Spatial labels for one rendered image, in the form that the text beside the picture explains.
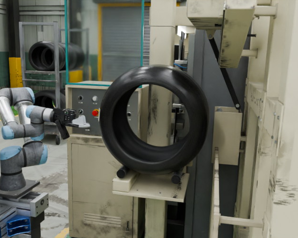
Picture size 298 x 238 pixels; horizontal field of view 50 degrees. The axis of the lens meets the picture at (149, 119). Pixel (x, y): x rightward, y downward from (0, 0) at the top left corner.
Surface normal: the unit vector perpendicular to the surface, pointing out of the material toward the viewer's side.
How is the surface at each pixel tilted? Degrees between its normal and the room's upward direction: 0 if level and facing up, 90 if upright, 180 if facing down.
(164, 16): 90
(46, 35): 90
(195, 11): 90
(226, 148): 90
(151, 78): 79
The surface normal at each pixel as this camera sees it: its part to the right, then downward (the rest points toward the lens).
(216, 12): -0.20, 0.19
